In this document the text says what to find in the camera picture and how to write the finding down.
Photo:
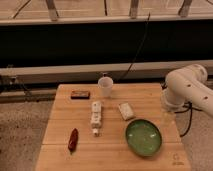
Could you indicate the wooden table top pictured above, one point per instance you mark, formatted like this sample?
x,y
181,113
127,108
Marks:
x,y
108,151

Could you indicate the red chili pepper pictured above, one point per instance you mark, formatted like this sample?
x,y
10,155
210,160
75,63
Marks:
x,y
73,141

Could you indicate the green ceramic bowl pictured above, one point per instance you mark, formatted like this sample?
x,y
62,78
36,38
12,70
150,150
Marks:
x,y
143,137

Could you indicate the brown rectangular block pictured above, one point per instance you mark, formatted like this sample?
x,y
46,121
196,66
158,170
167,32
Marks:
x,y
80,95

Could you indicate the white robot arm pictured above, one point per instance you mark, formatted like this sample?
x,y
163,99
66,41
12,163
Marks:
x,y
187,84

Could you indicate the white plastic cup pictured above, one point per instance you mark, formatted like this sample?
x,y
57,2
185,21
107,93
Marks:
x,y
105,85

